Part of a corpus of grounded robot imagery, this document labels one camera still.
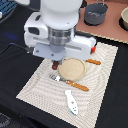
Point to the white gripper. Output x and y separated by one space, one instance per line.
55 44

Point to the red toy tomato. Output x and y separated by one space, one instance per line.
93 49

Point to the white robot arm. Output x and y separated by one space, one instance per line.
56 14

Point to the round beige plate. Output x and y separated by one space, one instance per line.
72 69

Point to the large grey pot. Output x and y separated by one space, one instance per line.
95 13

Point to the beige woven placemat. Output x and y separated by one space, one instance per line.
49 95

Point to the beige bowl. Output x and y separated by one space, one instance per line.
124 16

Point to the fork with wooden handle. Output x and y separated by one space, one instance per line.
76 85

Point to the knife with wooden handle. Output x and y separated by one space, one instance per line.
93 61

